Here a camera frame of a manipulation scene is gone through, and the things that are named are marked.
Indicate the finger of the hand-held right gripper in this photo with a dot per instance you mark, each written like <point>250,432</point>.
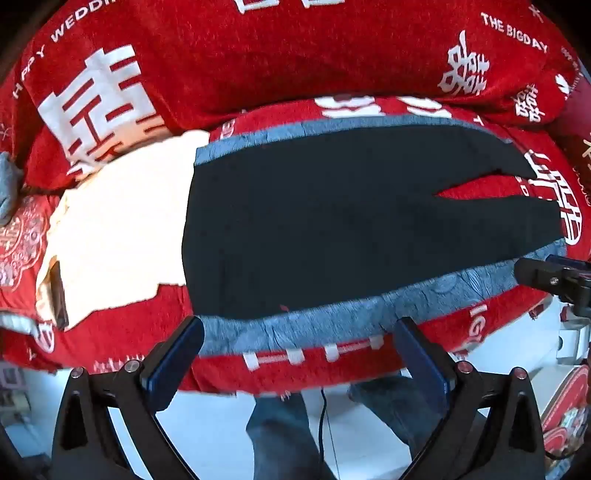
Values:
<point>538,277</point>

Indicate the red cushion with white ornament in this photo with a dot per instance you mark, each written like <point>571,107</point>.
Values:
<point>21,240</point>

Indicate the white cloth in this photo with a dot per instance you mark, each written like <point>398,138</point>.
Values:
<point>120,230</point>

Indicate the grey patterned cloth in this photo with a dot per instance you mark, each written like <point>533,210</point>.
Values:
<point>323,325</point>

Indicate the red printed blanket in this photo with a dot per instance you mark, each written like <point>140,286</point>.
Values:
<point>277,55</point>

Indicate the red decorated box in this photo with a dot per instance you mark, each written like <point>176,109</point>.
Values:
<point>565,410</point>

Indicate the small grey cloth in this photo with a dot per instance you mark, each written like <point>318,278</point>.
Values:
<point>8,189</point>

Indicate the person's legs in jeans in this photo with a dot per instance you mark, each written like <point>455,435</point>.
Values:
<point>281,443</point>

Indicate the black pants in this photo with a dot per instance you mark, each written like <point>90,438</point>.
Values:
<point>351,217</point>

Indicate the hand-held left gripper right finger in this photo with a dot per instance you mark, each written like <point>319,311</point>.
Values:
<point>422,364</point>

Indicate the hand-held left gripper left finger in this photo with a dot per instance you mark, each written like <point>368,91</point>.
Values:
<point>178,355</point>

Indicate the person's right leg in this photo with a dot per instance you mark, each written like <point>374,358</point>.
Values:
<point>392,410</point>

